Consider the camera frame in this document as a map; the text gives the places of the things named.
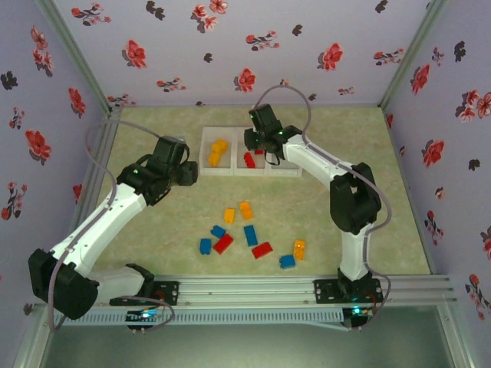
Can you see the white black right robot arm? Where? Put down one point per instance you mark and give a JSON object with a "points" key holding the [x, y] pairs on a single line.
{"points": [[318, 161]]}

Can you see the circuit board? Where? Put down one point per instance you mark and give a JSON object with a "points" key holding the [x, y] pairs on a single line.
{"points": [[144, 316], [358, 312]]}

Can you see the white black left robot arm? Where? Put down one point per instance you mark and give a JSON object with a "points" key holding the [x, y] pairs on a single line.
{"points": [[107, 222]]}

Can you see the right circuit board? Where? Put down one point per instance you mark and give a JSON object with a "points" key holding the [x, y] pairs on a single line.
{"points": [[358, 312]]}

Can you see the aluminium frame post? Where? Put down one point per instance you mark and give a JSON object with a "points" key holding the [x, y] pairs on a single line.
{"points": [[414, 53], [76, 57]]}

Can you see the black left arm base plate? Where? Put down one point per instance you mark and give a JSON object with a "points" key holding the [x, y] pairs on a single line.
{"points": [[169, 293]]}

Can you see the left circuit board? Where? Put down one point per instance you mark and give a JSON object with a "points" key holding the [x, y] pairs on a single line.
{"points": [[144, 316]]}

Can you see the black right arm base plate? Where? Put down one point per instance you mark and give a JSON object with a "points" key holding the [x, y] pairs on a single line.
{"points": [[326, 291]]}

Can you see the blue lego brick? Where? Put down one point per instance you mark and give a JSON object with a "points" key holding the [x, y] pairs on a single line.
{"points": [[251, 235], [287, 261], [218, 231], [205, 246]]}

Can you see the aluminium side rail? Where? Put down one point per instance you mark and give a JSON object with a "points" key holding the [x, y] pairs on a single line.
{"points": [[97, 161]]}

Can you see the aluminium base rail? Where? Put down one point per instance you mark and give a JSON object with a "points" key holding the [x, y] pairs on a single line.
{"points": [[245, 291]]}

